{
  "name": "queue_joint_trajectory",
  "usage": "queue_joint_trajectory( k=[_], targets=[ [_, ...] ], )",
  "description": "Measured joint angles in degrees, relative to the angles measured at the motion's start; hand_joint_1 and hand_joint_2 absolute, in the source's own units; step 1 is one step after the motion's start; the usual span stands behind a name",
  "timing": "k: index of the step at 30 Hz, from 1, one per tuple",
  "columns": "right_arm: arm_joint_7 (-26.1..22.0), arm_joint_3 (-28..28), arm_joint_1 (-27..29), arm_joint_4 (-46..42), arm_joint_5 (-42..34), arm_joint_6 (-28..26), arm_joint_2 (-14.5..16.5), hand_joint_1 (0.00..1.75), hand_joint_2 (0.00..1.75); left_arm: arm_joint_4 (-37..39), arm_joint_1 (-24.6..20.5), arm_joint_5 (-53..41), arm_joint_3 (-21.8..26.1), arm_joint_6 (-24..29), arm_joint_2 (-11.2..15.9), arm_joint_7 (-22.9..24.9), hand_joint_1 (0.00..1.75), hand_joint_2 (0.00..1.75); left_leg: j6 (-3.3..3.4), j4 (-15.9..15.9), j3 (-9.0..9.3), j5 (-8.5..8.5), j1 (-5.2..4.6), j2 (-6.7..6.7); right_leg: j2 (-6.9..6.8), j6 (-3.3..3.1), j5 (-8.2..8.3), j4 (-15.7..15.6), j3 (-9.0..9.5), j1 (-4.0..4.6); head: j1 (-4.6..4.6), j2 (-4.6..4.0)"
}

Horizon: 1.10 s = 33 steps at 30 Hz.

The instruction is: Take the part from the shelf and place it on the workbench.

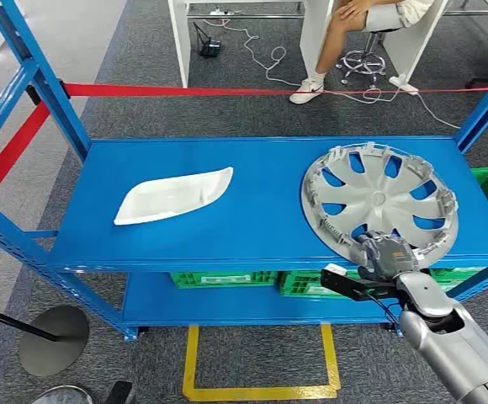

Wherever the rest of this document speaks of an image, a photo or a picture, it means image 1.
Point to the silver plastic hubcap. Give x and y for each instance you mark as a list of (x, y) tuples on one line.
[(378, 200)]

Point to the black router on floor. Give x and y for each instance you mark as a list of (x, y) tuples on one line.
[(208, 47)]

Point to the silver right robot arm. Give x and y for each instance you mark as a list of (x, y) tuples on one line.
[(450, 334)]

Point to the chrome stool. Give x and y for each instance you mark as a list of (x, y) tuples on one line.
[(362, 58)]

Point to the black stanchion with round base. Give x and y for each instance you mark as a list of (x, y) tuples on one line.
[(54, 346)]

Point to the blue metal shelf rack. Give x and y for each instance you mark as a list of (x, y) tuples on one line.
[(260, 223)]

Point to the chrome stanchion with round base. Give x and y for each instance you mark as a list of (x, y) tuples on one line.
[(63, 397), (32, 93)]

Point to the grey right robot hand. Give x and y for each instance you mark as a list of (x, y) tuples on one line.
[(384, 256)]

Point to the white curved plastic part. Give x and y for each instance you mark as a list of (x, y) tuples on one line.
[(172, 196)]

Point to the seated person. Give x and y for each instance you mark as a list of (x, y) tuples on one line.
[(336, 39)]

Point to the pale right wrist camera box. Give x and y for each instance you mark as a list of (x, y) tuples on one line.
[(341, 284)]

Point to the white desk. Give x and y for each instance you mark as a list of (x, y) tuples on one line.
[(180, 39)]

